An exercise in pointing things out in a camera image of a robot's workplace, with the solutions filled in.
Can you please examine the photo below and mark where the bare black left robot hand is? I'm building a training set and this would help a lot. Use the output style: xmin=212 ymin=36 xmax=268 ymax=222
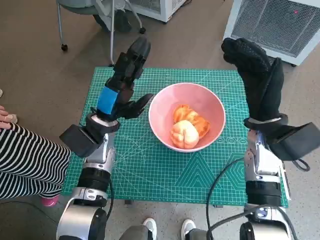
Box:
xmin=93 ymin=36 xmax=154 ymax=123

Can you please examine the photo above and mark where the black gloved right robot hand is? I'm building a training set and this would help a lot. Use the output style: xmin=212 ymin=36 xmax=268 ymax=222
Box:
xmin=221 ymin=37 xmax=285 ymax=125

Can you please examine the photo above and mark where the pink bowl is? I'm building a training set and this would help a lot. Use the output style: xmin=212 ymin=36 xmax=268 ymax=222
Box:
xmin=148 ymin=82 xmax=227 ymax=153

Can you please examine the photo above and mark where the long toy bread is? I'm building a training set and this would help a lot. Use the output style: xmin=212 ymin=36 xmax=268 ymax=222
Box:
xmin=173 ymin=104 xmax=211 ymax=140

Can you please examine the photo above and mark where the round toy bread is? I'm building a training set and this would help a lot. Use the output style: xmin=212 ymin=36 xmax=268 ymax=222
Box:
xmin=169 ymin=119 xmax=200 ymax=150

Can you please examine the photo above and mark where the seated person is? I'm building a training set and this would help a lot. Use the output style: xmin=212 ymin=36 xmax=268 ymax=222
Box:
xmin=92 ymin=0 xmax=132 ymax=33

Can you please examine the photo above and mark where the large white mesh cabinet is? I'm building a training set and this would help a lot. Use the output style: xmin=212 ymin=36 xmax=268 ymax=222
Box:
xmin=222 ymin=0 xmax=320 ymax=67

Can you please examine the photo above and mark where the small white louvred cabinet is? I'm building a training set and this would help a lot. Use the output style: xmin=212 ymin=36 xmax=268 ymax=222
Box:
xmin=124 ymin=0 xmax=188 ymax=24

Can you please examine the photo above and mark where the grey rolling chair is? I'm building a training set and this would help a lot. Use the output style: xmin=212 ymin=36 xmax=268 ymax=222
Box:
xmin=56 ymin=0 xmax=146 ymax=67

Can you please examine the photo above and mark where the green cutting mat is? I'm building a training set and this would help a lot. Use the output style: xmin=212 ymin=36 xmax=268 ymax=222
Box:
xmin=61 ymin=66 xmax=290 ymax=208

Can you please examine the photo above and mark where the person in stripes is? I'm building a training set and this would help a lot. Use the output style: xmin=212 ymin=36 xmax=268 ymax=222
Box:
xmin=0 ymin=104 xmax=72 ymax=208

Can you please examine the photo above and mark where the white shoe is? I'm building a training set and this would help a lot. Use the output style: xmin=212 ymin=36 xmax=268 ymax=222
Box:
xmin=142 ymin=217 xmax=158 ymax=240
xmin=181 ymin=218 xmax=197 ymax=236

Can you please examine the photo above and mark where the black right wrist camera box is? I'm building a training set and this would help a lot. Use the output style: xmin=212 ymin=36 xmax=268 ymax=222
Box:
xmin=266 ymin=121 xmax=320 ymax=161

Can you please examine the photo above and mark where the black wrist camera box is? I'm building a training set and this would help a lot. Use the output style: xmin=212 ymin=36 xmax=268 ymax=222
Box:
xmin=59 ymin=124 xmax=101 ymax=158
xmin=266 ymin=121 xmax=320 ymax=161

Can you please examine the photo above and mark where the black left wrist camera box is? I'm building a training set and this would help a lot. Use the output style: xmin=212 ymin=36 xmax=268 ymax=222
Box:
xmin=59 ymin=124 xmax=101 ymax=158

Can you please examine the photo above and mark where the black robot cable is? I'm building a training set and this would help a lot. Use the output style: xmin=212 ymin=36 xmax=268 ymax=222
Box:
xmin=106 ymin=174 xmax=115 ymax=218
xmin=292 ymin=158 xmax=311 ymax=172
xmin=206 ymin=156 xmax=251 ymax=240

